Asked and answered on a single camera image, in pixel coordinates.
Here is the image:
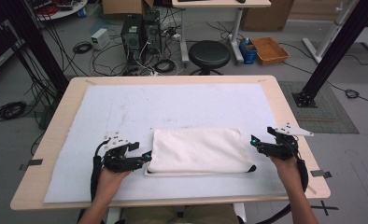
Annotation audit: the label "black computer tower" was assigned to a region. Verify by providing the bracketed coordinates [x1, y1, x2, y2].
[120, 14, 144, 64]
[142, 10, 163, 55]

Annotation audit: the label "black round stool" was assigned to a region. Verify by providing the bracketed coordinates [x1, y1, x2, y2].
[188, 39, 232, 77]

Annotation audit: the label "person's right hand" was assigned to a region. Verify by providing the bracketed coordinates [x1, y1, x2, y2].
[268, 155, 301, 189]

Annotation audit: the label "white desk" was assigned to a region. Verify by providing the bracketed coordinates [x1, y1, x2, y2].
[171, 0, 272, 65]

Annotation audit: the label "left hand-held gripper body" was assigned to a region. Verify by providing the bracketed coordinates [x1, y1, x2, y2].
[102, 131, 147, 174]

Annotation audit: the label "white felt mat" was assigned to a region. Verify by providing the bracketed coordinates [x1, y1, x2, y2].
[43, 83, 288, 204]

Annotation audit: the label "white metal stand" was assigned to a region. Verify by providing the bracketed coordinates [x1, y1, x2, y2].
[302, 0, 368, 64]

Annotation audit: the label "person's khaki pants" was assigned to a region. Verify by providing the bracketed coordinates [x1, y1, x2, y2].
[121, 203, 241, 224]

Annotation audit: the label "black floor cable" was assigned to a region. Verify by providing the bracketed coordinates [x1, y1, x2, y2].
[278, 41, 368, 108]

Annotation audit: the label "wooden crate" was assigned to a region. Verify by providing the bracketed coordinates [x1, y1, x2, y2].
[250, 36, 290, 66]

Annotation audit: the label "grey floor mat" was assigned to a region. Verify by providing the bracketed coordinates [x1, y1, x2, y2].
[278, 80, 360, 135]

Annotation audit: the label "blue bin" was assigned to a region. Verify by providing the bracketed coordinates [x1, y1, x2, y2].
[238, 37, 259, 65]

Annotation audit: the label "round white table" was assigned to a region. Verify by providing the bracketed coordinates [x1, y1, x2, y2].
[26, 0, 89, 22]

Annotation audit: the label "black metal stand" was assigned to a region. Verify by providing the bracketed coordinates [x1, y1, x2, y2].
[292, 0, 368, 109]
[0, 0, 70, 96]

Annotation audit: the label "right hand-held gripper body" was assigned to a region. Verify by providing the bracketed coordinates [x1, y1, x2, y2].
[256, 122, 315, 161]

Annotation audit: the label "coiled black cable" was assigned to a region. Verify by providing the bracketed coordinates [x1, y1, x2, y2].
[72, 41, 93, 55]
[153, 59, 177, 75]
[0, 100, 28, 122]

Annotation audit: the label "person's left hand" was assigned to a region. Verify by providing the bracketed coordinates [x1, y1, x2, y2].
[95, 167, 133, 202]

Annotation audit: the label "hand-held gripper cable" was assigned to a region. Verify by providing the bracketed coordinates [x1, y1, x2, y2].
[90, 139, 111, 203]
[255, 156, 309, 224]

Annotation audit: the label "right hand-held gripper cable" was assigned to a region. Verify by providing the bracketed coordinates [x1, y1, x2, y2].
[255, 156, 309, 224]

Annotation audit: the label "white power supply box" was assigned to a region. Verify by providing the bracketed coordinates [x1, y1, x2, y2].
[90, 27, 111, 51]

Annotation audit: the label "left hand-held gripper cable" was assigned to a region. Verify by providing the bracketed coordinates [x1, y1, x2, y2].
[90, 139, 111, 203]

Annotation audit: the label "black tape strip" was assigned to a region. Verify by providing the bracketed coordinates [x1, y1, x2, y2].
[19, 158, 44, 172]
[309, 169, 333, 179]

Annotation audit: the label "large brown cardboard box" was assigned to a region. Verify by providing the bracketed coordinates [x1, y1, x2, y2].
[240, 0, 296, 33]

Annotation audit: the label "white cartoon print tank top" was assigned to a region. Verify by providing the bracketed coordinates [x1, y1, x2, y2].
[144, 127, 258, 178]

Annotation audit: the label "light wooden table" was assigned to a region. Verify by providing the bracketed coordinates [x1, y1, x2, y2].
[9, 75, 332, 224]

